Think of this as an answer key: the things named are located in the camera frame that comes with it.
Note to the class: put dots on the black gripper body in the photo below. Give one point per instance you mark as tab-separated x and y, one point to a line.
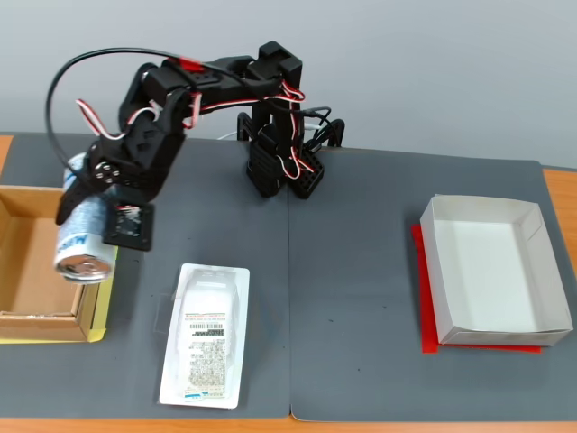
118	163

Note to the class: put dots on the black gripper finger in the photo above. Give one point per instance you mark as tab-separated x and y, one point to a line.
72	198

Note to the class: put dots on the white blue drink can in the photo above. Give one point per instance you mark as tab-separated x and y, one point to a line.
83	243

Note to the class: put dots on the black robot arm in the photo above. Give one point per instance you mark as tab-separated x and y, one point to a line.
234	85

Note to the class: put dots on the brown cardboard box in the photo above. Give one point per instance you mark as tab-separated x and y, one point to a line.
31	279

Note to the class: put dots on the white cardboard box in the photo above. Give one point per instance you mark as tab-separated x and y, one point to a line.
487	270

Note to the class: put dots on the grey table mat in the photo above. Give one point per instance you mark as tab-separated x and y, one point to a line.
392	225
203	216

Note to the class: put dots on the black table clamp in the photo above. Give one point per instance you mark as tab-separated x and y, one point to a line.
338	131
243	128

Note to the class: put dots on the red tape tag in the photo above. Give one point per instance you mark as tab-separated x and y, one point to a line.
189	64

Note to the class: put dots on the yellow paper sheet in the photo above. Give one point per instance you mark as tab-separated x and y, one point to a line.
101	315

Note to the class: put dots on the white blister package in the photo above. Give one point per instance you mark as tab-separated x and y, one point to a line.
205	334

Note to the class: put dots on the red paper sheet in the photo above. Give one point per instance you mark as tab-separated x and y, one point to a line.
426	315

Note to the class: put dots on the black square gripper camera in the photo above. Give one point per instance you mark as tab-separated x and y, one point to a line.
130	227

